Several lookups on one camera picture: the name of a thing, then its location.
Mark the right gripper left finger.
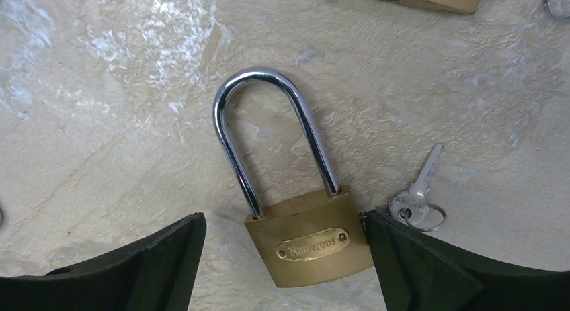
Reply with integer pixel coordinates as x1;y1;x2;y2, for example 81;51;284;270
1;213;206;310

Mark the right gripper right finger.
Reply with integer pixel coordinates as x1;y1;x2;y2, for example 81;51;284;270
361;210;569;310

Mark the small silver key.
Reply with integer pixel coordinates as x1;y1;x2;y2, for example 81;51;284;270
389;143;447;232

